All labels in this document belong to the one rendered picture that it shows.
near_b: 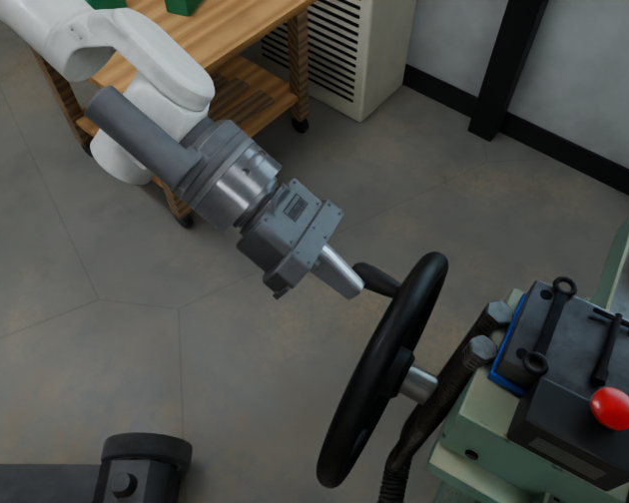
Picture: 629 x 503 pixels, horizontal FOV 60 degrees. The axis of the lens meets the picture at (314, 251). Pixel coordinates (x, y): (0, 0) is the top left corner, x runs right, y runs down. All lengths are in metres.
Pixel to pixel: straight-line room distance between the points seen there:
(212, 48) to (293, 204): 1.04
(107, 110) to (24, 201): 1.58
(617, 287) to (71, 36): 0.59
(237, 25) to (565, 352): 1.31
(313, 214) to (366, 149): 1.46
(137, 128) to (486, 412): 0.37
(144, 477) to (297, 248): 0.85
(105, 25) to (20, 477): 1.07
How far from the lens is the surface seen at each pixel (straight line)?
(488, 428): 0.48
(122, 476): 1.24
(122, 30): 0.52
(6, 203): 2.08
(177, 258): 1.73
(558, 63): 1.94
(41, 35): 0.56
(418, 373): 0.62
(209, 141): 0.49
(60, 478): 1.37
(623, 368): 0.49
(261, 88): 1.94
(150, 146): 0.48
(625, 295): 0.66
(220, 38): 1.56
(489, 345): 0.49
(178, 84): 0.50
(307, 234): 0.51
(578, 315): 0.50
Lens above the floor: 1.40
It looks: 56 degrees down
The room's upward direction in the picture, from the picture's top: straight up
